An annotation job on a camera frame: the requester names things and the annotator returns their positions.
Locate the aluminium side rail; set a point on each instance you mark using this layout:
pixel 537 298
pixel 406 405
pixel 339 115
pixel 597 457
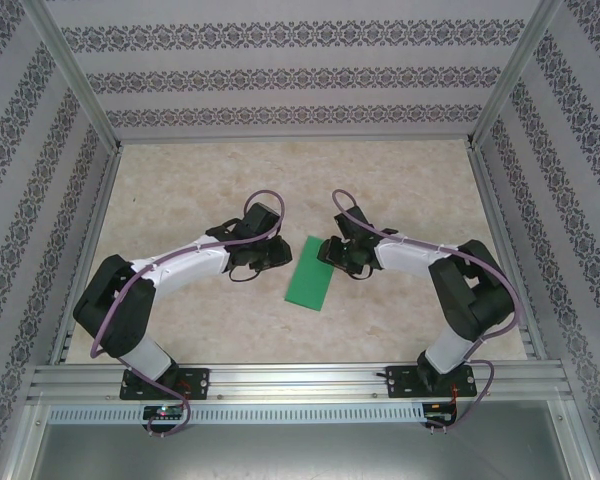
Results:
pixel 505 250
pixel 91 250

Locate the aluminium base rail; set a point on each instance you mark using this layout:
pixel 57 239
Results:
pixel 305 380

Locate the grey sheet metal panel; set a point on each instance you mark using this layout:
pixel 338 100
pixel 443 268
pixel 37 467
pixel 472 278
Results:
pixel 300 455

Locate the green cloth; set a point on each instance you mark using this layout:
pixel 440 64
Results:
pixel 307 282

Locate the small circuit board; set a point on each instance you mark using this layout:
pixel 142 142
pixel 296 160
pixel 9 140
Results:
pixel 162 412
pixel 437 415

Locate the aluminium frame post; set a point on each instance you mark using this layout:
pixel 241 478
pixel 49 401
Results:
pixel 75 75
pixel 517 75

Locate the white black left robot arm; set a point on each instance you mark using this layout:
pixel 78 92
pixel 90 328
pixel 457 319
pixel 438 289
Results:
pixel 190 262

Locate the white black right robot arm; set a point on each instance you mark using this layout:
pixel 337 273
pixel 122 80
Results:
pixel 410 257

